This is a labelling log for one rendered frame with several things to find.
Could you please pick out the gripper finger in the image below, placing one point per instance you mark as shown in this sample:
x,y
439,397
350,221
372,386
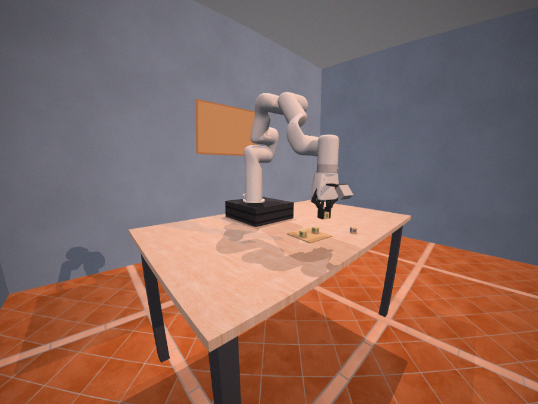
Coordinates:
x,y
329,205
321,211

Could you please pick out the tan flat mat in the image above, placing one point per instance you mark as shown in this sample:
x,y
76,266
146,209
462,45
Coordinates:
x,y
311,237

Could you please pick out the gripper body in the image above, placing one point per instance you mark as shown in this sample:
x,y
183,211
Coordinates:
x,y
324,192

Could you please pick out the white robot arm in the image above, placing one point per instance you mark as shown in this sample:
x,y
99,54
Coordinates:
x,y
291,107

